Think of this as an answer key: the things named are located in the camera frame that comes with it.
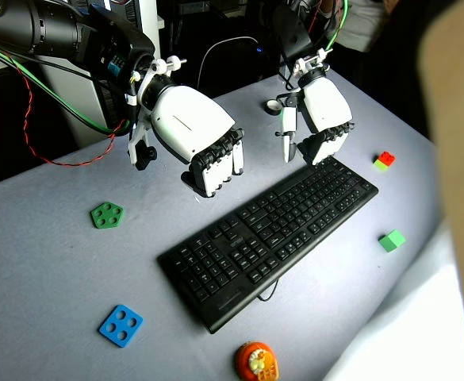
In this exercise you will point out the black tape roll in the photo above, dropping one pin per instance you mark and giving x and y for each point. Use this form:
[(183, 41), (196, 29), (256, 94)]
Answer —
[(272, 107)]

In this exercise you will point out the black box with blue light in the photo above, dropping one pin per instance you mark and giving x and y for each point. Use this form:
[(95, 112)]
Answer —
[(239, 67)]

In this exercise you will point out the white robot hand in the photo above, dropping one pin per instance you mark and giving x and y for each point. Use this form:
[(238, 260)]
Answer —
[(188, 123), (327, 107)]

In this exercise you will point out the green cube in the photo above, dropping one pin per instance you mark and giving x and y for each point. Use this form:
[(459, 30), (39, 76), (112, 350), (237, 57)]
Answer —
[(392, 241)]

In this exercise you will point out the tan blurred panel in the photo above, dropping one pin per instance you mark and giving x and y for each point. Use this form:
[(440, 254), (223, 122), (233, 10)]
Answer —
[(461, 119)]

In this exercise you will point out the person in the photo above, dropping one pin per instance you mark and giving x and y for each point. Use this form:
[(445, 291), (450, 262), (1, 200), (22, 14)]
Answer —
[(362, 24)]

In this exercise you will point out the green pentagon block with holes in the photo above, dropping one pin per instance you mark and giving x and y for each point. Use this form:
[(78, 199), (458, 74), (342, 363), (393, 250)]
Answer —
[(106, 215)]

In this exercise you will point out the red toy brick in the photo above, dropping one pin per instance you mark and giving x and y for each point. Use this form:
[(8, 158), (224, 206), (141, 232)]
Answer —
[(386, 157)]

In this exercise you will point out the grey table cloth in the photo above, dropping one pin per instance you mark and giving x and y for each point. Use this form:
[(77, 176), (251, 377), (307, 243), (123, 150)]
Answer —
[(57, 270)]

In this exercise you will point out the black computer keyboard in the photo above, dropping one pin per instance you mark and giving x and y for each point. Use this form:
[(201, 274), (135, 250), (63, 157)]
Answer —
[(271, 238)]

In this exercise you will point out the lime green toy brick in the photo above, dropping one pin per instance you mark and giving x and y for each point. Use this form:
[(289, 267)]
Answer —
[(380, 165)]

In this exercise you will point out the blue square block with holes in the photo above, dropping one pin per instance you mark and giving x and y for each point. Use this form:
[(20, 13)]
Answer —
[(121, 326)]

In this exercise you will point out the orange toy cake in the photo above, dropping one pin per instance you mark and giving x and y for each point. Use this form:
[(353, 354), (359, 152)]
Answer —
[(255, 361)]

